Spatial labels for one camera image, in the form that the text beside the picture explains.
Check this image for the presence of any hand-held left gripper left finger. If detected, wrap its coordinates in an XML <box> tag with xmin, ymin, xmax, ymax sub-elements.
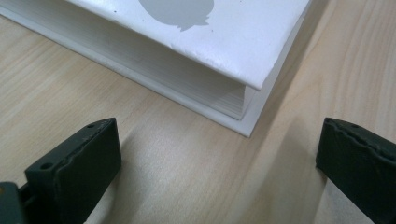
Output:
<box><xmin>23</xmin><ymin>117</ymin><xmax>122</xmax><ymax>224</ymax></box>

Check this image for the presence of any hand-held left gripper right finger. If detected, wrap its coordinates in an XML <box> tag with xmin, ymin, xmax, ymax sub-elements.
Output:
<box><xmin>315</xmin><ymin>117</ymin><xmax>396</xmax><ymax>224</ymax></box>

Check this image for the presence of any white hardcover book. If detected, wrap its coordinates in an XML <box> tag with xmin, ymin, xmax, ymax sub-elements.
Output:
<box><xmin>0</xmin><ymin>0</ymin><xmax>313</xmax><ymax>138</ymax></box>

